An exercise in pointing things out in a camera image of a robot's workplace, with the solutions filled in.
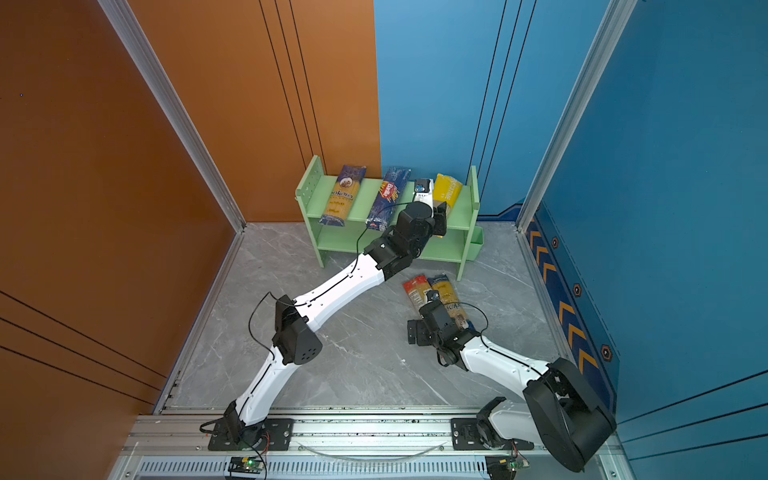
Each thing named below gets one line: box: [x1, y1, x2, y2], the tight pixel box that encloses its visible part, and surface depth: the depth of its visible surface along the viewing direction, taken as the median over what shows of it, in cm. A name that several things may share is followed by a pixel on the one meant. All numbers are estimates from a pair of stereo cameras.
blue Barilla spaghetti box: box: [366, 167, 412, 231], surface depth 86 cm
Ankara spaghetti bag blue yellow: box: [319, 165, 366, 227], surface depth 89 cm
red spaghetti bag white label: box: [402, 275, 432, 318], surface depth 100 cm
